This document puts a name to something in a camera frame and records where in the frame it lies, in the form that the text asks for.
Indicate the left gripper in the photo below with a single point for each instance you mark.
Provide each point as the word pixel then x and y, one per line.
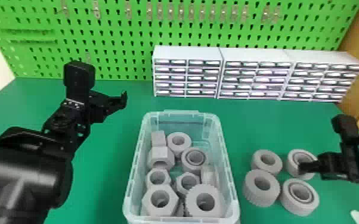
pixel 97 104

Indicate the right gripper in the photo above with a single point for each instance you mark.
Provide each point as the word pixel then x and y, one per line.
pixel 345 164

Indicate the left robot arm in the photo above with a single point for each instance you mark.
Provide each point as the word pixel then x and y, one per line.
pixel 19 169

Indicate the clear bin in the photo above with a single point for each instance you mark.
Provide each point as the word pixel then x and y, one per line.
pixel 135 175

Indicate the grey nut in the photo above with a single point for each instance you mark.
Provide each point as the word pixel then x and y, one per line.
pixel 160 156
pixel 209 176
pixel 157 178
pixel 158 138
pixel 187 183
pixel 160 200

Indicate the white drawer cabinet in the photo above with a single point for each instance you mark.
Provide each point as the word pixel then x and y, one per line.
pixel 320 81
pixel 185 75
pixel 254 78

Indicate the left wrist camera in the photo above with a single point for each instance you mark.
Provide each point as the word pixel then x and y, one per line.
pixel 78 78

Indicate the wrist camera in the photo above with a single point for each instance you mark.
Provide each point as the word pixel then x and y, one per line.
pixel 78 78
pixel 344 128

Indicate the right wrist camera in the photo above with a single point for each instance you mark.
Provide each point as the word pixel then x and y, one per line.
pixel 344 128

